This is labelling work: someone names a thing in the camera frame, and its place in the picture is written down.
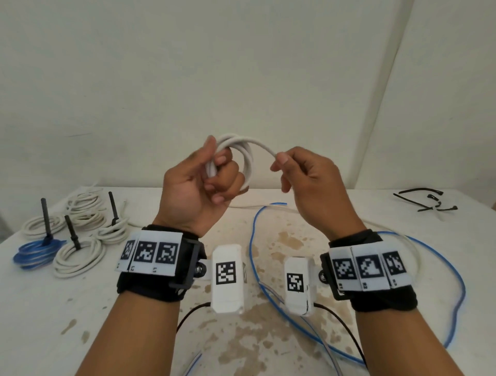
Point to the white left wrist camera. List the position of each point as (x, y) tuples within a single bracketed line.
[(226, 298)]

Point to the person's left hand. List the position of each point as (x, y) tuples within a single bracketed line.
[(182, 193)]

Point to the person's right hand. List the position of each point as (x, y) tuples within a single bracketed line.
[(321, 193)]

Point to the person's left forearm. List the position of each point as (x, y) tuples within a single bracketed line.
[(131, 341)]

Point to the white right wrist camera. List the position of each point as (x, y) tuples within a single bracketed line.
[(296, 302)]

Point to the black right wristband with markers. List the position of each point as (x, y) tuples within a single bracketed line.
[(387, 300)]

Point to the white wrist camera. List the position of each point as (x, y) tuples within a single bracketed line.
[(226, 298), (296, 302)]

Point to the person's right forearm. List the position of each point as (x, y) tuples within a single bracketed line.
[(407, 344)]

